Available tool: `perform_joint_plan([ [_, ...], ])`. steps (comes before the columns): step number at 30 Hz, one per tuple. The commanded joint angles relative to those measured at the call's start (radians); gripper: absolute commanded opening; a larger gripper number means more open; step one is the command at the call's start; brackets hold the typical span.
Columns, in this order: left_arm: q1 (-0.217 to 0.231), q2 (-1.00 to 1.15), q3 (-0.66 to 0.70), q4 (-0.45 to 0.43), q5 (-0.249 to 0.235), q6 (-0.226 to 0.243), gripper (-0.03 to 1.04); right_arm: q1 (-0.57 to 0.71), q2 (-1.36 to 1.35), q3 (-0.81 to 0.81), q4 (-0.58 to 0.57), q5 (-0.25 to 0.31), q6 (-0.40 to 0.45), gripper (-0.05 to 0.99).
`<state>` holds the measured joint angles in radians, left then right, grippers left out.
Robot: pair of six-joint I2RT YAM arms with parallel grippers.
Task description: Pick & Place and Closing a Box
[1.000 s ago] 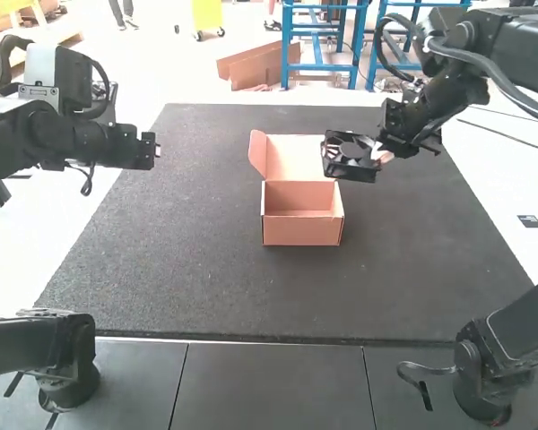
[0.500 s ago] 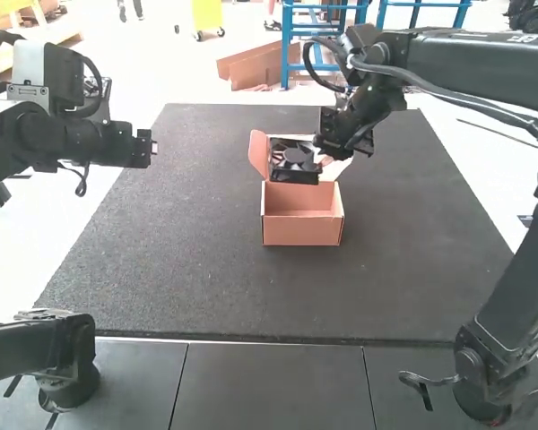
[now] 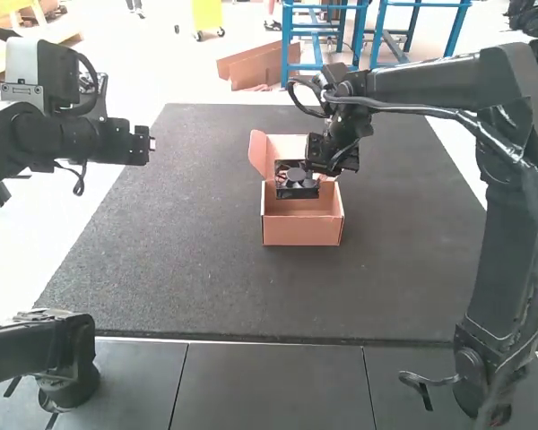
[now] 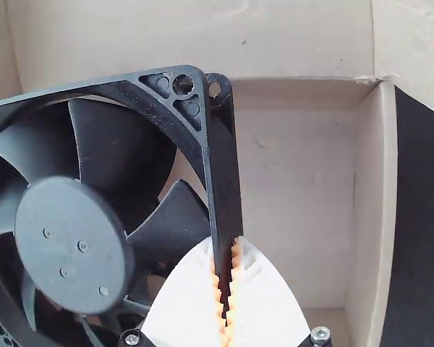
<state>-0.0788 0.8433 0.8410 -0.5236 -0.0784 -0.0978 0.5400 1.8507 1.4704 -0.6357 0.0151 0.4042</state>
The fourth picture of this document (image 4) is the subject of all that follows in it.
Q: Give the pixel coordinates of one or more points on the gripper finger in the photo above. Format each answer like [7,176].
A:
[181,307]
[264,311]

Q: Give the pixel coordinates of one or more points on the black square fan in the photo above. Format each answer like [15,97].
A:
[76,235]

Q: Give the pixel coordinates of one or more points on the cardboard box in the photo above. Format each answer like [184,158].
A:
[293,180]

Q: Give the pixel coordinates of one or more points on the black mat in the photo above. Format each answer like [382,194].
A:
[419,217]

